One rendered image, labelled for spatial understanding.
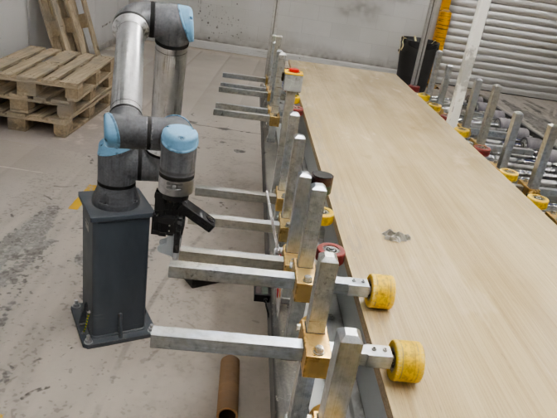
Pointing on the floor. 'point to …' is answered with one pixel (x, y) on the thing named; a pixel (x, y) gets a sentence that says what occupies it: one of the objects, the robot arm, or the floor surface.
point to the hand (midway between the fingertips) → (176, 259)
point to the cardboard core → (228, 387)
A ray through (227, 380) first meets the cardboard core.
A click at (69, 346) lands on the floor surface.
